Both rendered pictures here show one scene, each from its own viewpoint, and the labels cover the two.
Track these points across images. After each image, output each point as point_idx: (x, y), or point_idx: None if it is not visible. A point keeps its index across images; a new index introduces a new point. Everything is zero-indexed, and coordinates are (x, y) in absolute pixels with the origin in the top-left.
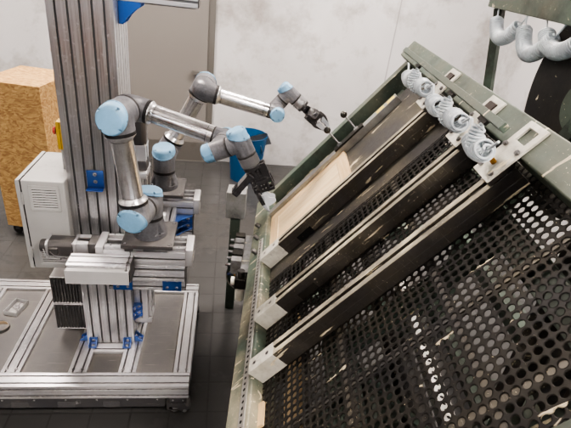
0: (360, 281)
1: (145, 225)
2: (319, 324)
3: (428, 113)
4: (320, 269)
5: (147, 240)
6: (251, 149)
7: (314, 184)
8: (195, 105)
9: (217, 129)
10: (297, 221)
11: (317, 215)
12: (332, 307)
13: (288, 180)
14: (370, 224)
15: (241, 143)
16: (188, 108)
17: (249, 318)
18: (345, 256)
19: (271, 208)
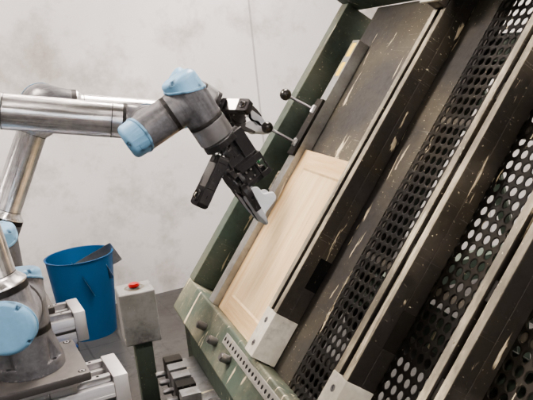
0: (525, 229)
1: (36, 328)
2: (487, 340)
3: (450, 7)
4: (410, 278)
5: (34, 378)
6: (216, 105)
7: (280, 216)
8: (34, 142)
9: (129, 105)
10: (294, 260)
11: (329, 232)
12: (500, 294)
13: (218, 244)
14: (469, 160)
15: (197, 94)
16: (21, 150)
17: None
18: (444, 238)
19: (208, 296)
